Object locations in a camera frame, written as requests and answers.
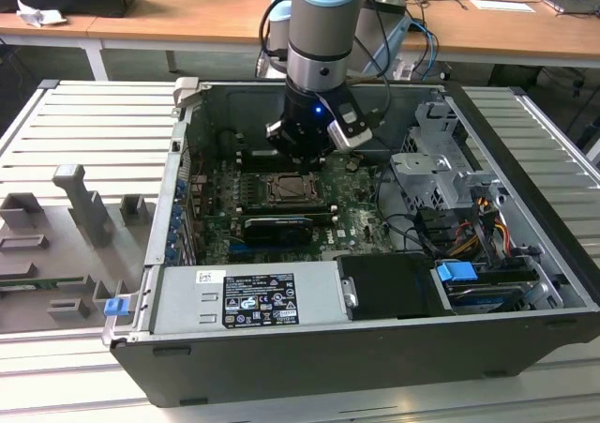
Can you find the silver laptop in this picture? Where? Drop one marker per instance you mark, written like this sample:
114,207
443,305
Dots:
572,4

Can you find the blue plastic latch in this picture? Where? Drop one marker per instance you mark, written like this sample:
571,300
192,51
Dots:
115,307

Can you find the silver green CPU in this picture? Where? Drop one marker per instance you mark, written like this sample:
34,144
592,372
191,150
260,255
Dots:
293,187

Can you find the black CPU socket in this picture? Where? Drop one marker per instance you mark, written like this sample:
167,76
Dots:
270,189

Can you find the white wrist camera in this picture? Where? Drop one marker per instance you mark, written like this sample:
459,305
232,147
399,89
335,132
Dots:
349,134

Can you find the green motherboard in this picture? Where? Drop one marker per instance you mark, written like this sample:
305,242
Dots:
361,226

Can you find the black graphics card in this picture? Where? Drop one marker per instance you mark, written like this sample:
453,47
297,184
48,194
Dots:
276,231

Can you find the silver perforated drive cage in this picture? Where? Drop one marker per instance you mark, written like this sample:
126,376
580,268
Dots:
422,179

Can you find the thin metal locking lever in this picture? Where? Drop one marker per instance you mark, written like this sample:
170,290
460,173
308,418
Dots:
281,175
295,201

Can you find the black plastic air shroud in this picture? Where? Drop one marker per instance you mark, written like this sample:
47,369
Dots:
389,287

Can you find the black silver PC case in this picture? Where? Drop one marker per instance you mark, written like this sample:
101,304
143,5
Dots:
328,362

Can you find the grey plastic case latch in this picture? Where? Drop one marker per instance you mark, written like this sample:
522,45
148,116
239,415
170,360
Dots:
185,90

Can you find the white power adapter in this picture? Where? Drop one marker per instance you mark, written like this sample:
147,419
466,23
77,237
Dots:
403,70

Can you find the wooden office desk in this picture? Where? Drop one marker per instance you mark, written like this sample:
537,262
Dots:
164,15

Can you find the grey parts rack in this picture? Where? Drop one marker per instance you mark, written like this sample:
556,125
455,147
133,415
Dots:
56,254

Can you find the crumpled white paper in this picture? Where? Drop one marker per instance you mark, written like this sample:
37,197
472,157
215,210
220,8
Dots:
37,16

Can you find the white flat desk plate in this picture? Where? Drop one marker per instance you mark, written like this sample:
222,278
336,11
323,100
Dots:
504,5

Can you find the round coin cell battery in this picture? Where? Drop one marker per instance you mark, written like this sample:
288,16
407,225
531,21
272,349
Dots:
351,164

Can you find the silver labelled power supply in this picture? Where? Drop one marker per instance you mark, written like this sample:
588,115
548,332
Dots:
187,301

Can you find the black hard disk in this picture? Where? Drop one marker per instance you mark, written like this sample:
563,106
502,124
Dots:
483,291

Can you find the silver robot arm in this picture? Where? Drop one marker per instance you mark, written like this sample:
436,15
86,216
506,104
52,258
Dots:
319,43

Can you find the RAM slot white clips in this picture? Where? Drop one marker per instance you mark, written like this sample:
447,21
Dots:
253,153
290,208
323,217

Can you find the blue disk carrier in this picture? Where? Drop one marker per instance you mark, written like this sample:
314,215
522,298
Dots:
454,273

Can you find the small silver wrist camera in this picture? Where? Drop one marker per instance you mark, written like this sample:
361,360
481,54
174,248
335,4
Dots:
274,130

